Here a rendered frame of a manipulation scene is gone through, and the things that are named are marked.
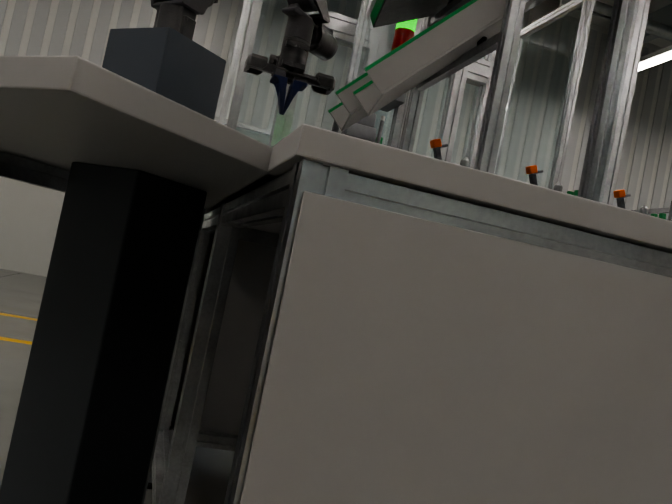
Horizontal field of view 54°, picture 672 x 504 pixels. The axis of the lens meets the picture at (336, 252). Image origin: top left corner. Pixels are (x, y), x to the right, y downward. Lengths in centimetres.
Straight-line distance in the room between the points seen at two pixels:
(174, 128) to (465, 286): 32
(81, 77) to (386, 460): 44
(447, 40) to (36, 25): 901
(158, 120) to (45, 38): 916
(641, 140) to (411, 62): 1124
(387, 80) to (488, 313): 40
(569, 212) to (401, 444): 29
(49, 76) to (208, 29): 919
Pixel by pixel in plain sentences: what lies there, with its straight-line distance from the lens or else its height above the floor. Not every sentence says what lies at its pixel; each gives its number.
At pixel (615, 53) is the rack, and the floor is 112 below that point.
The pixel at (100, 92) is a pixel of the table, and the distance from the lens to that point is 59.
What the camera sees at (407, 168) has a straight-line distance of 64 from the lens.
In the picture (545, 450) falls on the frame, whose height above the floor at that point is 60.
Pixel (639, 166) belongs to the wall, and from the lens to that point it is 1206.
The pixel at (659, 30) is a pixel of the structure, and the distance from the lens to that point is 1047.
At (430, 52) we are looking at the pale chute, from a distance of 96.
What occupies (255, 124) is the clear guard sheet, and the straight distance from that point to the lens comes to 274.
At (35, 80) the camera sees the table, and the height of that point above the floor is 84.
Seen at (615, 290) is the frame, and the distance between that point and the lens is 76.
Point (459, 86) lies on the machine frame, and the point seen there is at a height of 148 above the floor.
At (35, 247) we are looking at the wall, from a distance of 943.
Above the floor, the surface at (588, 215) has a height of 84.
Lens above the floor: 73
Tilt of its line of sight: 2 degrees up
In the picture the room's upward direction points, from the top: 11 degrees clockwise
